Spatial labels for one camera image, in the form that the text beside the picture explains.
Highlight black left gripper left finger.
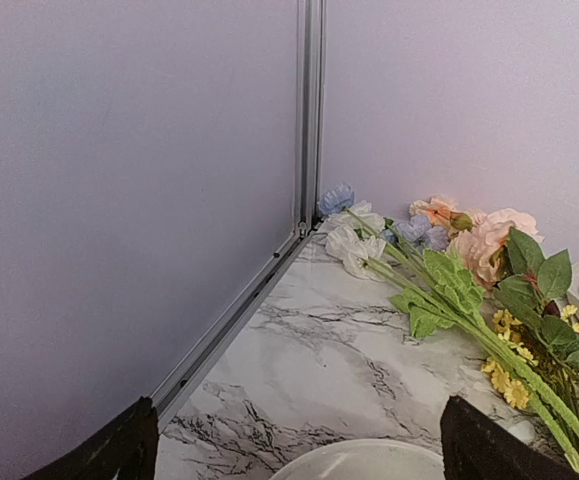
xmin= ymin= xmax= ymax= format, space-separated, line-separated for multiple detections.
xmin=25 ymin=397 xmax=159 ymax=480

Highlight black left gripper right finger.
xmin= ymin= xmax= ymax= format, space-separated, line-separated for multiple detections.
xmin=440 ymin=396 xmax=579 ymax=480

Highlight green leafy fake stem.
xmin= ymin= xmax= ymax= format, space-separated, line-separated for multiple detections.
xmin=408 ymin=248 xmax=579 ymax=473

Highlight pink rose fake stem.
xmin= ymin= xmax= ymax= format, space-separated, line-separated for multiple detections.
xmin=408 ymin=194 xmax=579 ymax=421

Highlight blue fake flower stem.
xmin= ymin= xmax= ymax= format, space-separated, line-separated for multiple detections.
xmin=318 ymin=183 xmax=457 ymax=252

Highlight yellow daisy fake bunch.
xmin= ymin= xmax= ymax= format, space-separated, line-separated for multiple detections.
xmin=478 ymin=309 xmax=579 ymax=445

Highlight white bowl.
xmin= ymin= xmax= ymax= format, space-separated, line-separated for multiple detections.
xmin=271 ymin=439 xmax=444 ymax=480

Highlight aluminium frame post left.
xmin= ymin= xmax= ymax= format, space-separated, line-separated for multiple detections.
xmin=152 ymin=1 xmax=327 ymax=432

